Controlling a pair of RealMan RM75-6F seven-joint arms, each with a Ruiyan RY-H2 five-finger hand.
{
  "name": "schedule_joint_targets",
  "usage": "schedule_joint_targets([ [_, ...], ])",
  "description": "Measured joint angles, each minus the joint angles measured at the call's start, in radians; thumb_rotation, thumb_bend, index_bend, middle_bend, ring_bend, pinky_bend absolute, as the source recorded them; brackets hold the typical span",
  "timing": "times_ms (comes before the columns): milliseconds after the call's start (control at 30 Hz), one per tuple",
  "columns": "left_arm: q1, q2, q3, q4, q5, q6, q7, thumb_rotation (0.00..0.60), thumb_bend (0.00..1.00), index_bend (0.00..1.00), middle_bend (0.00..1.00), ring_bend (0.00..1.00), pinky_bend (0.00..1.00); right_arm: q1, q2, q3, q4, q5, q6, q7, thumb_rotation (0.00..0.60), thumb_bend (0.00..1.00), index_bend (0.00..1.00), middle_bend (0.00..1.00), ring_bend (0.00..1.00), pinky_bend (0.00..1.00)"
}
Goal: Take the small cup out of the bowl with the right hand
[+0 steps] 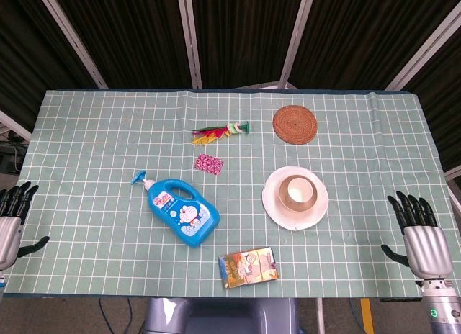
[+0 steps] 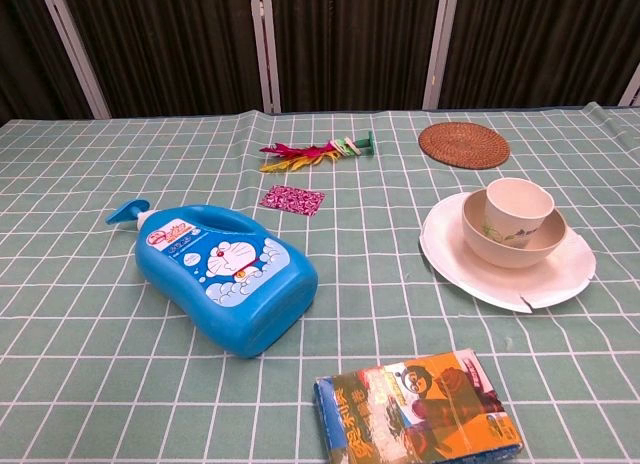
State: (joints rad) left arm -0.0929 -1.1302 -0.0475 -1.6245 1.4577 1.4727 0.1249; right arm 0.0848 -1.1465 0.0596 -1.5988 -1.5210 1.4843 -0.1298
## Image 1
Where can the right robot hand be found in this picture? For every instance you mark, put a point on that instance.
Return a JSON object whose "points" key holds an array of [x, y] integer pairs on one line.
{"points": [[426, 247]]}

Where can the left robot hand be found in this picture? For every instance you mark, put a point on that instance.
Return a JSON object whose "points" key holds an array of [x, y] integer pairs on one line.
{"points": [[9, 237]]}

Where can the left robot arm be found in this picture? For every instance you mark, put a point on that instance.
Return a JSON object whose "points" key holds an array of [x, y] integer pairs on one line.
{"points": [[1, 280]]}

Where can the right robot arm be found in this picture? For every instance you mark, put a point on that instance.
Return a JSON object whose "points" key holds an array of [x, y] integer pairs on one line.
{"points": [[444, 305]]}

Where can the green checkered tablecloth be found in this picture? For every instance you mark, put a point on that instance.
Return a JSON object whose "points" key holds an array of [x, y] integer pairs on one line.
{"points": [[108, 132]]}

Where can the beige bowl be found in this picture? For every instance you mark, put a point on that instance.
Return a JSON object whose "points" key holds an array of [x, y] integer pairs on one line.
{"points": [[283, 198]]}

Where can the white paper plate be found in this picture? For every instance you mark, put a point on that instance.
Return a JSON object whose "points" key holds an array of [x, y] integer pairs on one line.
{"points": [[277, 213]]}

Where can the yellow floor tape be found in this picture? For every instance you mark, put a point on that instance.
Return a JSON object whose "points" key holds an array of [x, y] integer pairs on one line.
{"points": [[366, 314]]}

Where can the white table leg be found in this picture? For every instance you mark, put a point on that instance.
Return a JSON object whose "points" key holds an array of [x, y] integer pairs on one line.
{"points": [[320, 316]]}

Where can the dark pleated screen panel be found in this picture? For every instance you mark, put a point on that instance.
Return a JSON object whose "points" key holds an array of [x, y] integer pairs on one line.
{"points": [[446, 96], [25, 60], [245, 35], [129, 35], [367, 35]]}

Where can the yellow snack packet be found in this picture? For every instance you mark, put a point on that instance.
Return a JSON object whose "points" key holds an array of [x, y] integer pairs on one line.
{"points": [[248, 267]]}

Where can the blue cartoon detergent bottle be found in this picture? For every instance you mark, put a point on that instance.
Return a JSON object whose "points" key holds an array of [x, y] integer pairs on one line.
{"points": [[187, 215]]}

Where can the round woven rattan coaster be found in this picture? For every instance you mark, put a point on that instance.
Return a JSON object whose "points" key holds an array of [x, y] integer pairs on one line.
{"points": [[295, 124]]}

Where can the pink patterned packet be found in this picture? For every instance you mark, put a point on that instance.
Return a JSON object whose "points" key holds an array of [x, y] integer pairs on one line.
{"points": [[209, 164]]}

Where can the grey robot torso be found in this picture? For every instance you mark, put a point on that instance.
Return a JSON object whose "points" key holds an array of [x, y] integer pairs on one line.
{"points": [[216, 316]]}

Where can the colourful feather shuttlecock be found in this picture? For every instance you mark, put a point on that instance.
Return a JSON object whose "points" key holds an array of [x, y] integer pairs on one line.
{"points": [[230, 128]]}

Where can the white partition frame post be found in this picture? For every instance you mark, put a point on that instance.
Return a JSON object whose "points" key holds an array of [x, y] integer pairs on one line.
{"points": [[299, 31], [425, 49], [191, 39], [72, 39]]}

